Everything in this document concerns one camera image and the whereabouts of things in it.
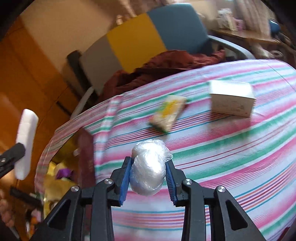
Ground plastic white ball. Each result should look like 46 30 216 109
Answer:
129 139 173 196

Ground white green scrub sponge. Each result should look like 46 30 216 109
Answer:
14 109 39 180

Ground purple pouch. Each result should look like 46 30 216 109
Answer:
56 168 73 180

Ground cracker snack packet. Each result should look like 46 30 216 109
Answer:
149 95 187 133

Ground white cardboard box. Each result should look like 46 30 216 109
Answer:
208 80 256 118

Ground person left hand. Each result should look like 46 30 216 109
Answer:
0 190 15 227

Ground gold metal tray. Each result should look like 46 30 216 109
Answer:
43 128 96 218

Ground striped bed sheet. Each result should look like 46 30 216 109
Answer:
35 60 295 240

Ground wooden wardrobe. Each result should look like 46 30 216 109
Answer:
1 18 78 240

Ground dark red blanket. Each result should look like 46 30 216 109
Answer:
98 49 226 102

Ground grey yellow blue chair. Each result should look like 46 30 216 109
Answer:
67 3 254 118

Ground wooden desk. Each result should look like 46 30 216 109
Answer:
212 29 281 45

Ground white boxes on desk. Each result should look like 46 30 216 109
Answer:
217 9 246 31

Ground blue bag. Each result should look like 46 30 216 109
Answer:
269 20 280 36

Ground pink patterned curtain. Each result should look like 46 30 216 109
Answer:
235 0 270 37

